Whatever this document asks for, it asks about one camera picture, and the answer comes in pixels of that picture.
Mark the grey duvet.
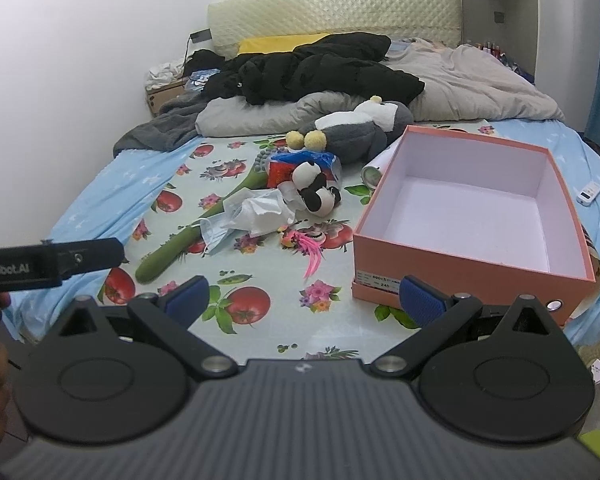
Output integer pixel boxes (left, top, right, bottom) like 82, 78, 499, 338
196, 39, 564, 138

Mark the black jacket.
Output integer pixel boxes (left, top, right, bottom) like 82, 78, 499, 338
202, 32, 425, 105

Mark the white cloth on nightstand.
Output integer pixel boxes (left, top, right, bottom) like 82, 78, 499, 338
144, 61, 183, 91

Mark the dark grey blanket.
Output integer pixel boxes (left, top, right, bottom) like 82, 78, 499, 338
112, 92, 209, 157

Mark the blue face mask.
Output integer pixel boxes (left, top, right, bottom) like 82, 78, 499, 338
199, 214, 235, 255

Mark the pink cardboard box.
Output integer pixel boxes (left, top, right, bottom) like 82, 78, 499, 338
352, 126, 597, 325

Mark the small panda plush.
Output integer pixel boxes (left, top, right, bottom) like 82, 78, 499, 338
291, 162, 341, 218

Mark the light blue bedsheet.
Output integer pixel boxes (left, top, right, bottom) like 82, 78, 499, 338
7, 119, 600, 356

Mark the white remote control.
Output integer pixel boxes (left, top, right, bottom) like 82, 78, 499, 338
577, 181, 600, 207

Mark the white spray can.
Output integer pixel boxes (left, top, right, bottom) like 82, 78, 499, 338
361, 140, 400, 190

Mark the yellow pillow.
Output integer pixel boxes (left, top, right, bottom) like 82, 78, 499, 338
238, 32, 327, 54

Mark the pink feather toy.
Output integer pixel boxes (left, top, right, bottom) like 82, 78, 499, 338
280, 229, 324, 281

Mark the grey wall shelf unit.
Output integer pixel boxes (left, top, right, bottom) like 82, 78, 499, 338
458, 0, 600, 86

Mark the wooden nightstand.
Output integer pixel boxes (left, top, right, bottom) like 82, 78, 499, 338
146, 79, 186, 116

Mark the blue red snack bag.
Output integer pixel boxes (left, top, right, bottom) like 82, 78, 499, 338
266, 150, 341, 188

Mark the grey penguin plush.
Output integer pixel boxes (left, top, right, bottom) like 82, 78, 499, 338
285, 96, 415, 164

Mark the white plastic bag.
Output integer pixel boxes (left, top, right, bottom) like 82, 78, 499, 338
223, 188, 296, 236

